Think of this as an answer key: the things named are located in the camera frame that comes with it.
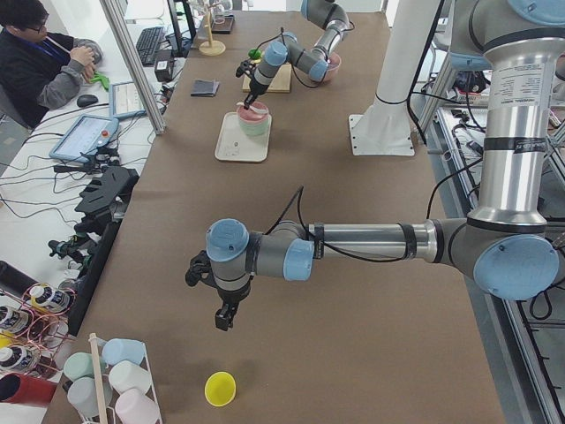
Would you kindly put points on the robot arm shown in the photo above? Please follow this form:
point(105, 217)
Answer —
point(263, 64)
point(501, 243)

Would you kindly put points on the green plastic cup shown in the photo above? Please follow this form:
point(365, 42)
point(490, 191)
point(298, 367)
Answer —
point(78, 365)

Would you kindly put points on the small pink bowl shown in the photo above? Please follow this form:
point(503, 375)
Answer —
point(249, 115)

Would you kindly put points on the blue teach pendant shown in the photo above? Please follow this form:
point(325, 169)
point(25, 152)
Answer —
point(125, 101)
point(85, 137)

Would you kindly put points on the wooden mug tree stand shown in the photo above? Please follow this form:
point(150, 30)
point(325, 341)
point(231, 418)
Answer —
point(205, 41)

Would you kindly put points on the seated person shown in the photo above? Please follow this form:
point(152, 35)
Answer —
point(40, 70)

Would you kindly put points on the yellow plastic cup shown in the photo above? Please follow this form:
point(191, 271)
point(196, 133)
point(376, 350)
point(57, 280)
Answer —
point(220, 389)

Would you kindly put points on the blue plastic cup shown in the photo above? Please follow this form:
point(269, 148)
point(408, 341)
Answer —
point(119, 349)

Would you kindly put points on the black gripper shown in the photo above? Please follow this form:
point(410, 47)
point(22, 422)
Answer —
point(256, 89)
point(232, 298)

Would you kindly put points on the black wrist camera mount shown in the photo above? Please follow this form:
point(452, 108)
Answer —
point(200, 271)

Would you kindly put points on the red can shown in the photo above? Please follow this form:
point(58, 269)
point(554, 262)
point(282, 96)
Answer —
point(26, 390)

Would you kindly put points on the grey plastic cup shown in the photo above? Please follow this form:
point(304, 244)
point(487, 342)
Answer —
point(82, 396)

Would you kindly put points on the black keyboard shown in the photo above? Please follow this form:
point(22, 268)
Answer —
point(148, 44)

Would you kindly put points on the white wire cup rack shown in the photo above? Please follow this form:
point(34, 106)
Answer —
point(106, 395)

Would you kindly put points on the blue teach pendant far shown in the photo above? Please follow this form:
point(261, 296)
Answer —
point(125, 101)

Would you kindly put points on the green lime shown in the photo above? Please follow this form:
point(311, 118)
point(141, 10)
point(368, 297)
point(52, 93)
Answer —
point(255, 54)

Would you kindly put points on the grey folded cloth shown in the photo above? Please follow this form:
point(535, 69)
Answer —
point(204, 88)

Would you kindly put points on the green bowl stack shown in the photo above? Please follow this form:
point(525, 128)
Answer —
point(253, 129)

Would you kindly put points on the black computer mouse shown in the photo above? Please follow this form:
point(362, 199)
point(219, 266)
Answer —
point(87, 100)

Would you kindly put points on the bamboo cutting board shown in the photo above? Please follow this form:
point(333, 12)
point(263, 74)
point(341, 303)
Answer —
point(281, 82)

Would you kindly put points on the blue teach pendant near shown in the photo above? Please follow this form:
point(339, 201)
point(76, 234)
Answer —
point(85, 137)

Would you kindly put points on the large pink ice bowl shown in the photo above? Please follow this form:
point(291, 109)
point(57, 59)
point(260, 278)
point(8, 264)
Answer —
point(334, 63)

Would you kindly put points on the white plastic cup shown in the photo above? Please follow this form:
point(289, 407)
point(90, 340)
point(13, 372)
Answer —
point(126, 375)

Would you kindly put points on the pink plastic cup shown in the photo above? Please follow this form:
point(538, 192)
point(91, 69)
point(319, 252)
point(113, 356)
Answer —
point(133, 406)

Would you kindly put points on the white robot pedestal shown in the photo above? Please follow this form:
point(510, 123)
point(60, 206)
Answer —
point(385, 127)

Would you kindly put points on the white ceramic spoon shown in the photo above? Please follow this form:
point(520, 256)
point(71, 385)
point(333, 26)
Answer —
point(253, 108)

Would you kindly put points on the aluminium frame post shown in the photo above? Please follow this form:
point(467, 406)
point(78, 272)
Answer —
point(114, 17)

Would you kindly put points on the cream serving tray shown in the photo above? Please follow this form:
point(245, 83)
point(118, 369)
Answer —
point(234, 145)

